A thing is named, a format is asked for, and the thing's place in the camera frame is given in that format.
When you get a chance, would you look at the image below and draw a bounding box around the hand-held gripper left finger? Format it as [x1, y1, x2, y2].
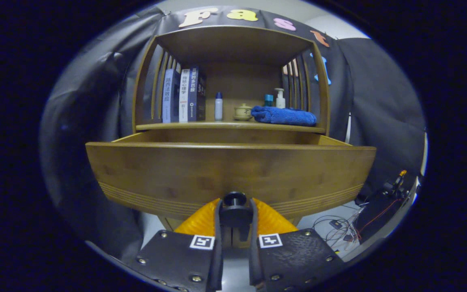
[136, 198, 224, 292]

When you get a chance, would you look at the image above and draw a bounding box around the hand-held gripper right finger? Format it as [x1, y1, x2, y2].
[249, 198, 345, 292]

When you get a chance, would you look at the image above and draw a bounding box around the wooden drawer with black knob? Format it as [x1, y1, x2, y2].
[86, 129, 377, 242]

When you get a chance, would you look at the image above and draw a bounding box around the wooden countertop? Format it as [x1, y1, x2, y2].
[136, 120, 325, 133]

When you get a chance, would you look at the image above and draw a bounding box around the wooden cabinet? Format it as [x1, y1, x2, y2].
[132, 25, 331, 244]

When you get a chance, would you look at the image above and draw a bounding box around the black device with orange clip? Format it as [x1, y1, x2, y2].
[355, 170, 416, 244]

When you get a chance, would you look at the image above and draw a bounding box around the folded blue towel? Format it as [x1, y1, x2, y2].
[251, 105, 317, 127]

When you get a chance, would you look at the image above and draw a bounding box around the cream lidded teacup with saucer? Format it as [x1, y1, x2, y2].
[233, 103, 253, 121]

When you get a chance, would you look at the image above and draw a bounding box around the white book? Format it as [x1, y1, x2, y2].
[179, 68, 191, 123]

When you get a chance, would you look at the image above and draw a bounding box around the dark blue book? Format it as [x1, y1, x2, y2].
[188, 66, 207, 122]

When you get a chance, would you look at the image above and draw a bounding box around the light blue book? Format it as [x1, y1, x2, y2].
[162, 68, 180, 123]

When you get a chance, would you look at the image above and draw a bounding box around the white upright object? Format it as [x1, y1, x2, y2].
[420, 133, 428, 176]

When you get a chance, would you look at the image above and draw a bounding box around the black backdrop cloth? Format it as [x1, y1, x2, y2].
[39, 5, 426, 264]

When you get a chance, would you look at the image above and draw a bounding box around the tangle of thin cables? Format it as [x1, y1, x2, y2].
[313, 214, 362, 254]

